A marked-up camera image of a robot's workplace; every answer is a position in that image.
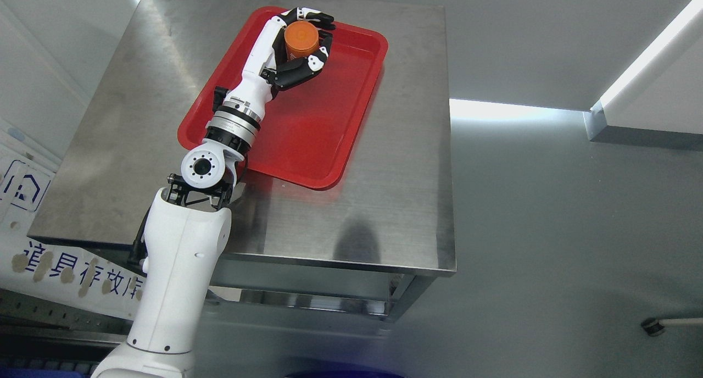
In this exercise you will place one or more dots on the white sign blue characters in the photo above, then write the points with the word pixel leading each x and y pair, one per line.
pixel 67 275

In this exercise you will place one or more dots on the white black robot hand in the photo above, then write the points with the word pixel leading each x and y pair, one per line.
pixel 268 70

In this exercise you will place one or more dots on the red plastic tray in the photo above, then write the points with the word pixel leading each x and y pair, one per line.
pixel 308 132

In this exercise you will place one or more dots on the stainless steel table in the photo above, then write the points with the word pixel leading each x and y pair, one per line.
pixel 385 230

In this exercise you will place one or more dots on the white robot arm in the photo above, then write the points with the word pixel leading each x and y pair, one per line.
pixel 185 231

